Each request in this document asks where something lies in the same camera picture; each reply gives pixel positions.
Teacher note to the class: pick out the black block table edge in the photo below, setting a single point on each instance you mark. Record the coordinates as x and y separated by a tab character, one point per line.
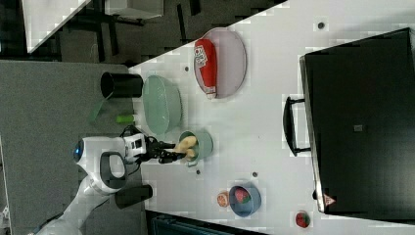
132	196

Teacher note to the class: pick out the blue bowl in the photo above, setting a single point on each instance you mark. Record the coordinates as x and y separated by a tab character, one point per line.
249	208

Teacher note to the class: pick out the green mug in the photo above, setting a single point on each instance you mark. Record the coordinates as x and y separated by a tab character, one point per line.
203	147

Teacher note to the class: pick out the green oval colander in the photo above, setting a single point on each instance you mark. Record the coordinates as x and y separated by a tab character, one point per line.
162	104

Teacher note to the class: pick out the lime green toy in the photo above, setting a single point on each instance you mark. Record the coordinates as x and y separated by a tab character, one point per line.
124	118

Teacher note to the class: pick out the grey oval plate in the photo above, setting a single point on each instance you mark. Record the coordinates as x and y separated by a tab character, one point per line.
231	61

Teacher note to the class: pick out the red strawberry in bowl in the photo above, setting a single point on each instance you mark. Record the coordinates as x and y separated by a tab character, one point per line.
242	195

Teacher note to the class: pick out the orange slice toy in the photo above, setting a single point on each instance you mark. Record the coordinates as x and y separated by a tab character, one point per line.
223	199

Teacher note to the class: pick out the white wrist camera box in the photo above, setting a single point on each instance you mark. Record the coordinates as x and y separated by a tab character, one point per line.
135	146

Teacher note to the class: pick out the red toy fruit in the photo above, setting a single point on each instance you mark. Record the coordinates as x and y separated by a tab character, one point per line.
302	219

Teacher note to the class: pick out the black cylinder cup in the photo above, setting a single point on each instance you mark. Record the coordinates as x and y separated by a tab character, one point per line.
121	85

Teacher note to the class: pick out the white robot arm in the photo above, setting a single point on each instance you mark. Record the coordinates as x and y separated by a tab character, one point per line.
104	159

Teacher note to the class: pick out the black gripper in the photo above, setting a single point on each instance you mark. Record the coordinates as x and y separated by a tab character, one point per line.
154	149

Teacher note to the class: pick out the red ketchup bottle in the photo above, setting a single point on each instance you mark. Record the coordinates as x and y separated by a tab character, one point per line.
205	55

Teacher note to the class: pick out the yellow peeled toy banana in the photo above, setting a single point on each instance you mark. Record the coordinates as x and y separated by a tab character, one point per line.
186	147

